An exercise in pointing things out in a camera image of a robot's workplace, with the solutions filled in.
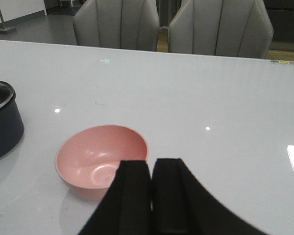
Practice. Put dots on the coloured stickers on table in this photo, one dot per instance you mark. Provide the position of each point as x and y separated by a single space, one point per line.
284 62

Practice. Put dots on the pink bowl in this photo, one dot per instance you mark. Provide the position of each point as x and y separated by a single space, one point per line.
88 160

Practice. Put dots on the right beige chair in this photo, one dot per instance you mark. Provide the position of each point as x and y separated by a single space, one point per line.
234 28

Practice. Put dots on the dark blue saucepan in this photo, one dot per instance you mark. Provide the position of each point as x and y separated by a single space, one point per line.
11 126

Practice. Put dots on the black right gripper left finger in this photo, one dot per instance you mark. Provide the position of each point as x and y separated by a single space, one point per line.
125 208

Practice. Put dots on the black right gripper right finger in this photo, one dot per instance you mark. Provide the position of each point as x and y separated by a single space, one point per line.
183 206

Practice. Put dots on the floor lamp stand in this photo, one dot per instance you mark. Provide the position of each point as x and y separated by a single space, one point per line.
6 29

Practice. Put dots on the left beige chair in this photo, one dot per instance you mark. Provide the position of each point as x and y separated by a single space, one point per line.
120 24

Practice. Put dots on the beige chair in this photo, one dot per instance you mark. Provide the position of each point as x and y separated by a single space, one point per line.
234 28
120 24

